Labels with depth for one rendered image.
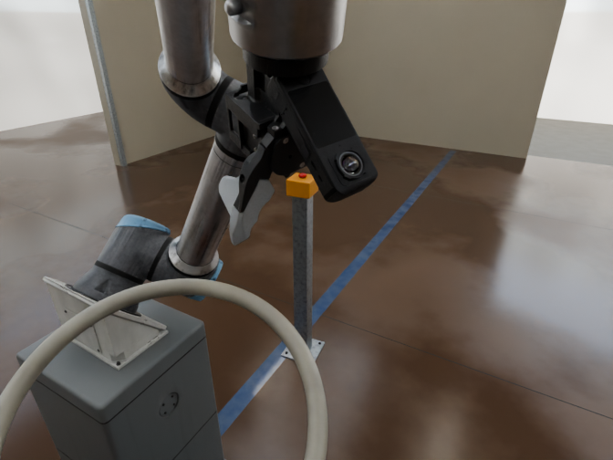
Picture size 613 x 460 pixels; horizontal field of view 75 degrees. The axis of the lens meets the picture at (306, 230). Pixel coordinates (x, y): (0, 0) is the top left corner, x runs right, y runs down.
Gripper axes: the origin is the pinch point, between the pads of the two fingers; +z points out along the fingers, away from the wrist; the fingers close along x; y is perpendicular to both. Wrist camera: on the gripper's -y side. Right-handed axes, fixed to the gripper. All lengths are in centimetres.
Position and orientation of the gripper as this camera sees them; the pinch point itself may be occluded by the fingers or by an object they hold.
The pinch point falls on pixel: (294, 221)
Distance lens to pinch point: 46.7
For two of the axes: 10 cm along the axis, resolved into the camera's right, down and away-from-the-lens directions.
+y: -6.0, -6.3, 5.0
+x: -8.0, 4.3, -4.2
